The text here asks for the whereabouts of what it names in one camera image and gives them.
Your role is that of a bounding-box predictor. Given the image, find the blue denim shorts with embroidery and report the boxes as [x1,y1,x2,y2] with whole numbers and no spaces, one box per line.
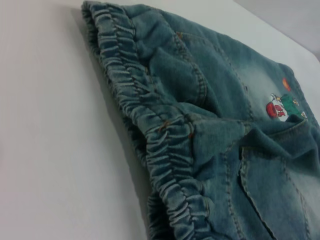
[81,0,320,240]

